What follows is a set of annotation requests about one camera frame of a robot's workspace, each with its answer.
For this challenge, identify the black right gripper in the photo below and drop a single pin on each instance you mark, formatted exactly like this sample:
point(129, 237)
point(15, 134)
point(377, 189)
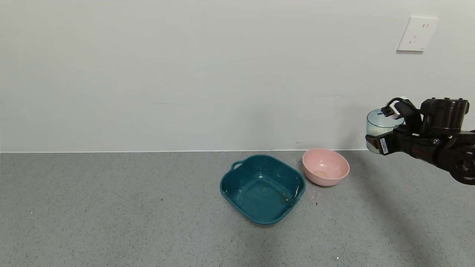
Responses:
point(383, 145)

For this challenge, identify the pink round bowl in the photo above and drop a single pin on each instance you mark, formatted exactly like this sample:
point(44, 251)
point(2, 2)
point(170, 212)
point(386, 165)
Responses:
point(326, 168)

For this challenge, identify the translucent ribbed plastic cup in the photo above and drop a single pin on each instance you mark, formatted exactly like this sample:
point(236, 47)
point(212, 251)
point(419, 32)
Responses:
point(375, 124)

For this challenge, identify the white wall power socket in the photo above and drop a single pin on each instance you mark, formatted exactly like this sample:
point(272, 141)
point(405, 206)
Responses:
point(417, 34)

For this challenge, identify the teal square plastic basin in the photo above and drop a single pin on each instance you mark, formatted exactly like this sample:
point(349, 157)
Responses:
point(259, 193)

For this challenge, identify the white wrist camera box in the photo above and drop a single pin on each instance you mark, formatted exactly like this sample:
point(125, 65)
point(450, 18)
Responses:
point(395, 112)

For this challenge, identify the white powder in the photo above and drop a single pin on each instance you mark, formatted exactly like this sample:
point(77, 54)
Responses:
point(374, 130)

